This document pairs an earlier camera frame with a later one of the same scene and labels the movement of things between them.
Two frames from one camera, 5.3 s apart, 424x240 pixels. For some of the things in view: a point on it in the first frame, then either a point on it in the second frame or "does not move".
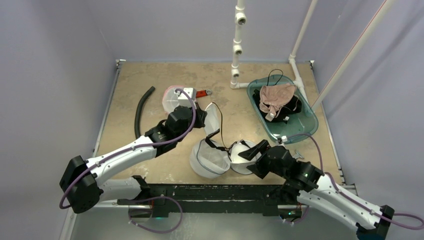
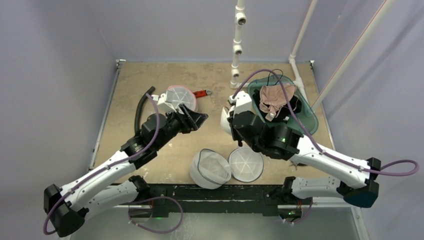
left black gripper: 200,115 does not move
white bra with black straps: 211,123 -> 224,123
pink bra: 273,97 does not move
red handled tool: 201,93 does not move
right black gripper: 261,156 -> 234,122
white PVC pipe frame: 240,19 does not move
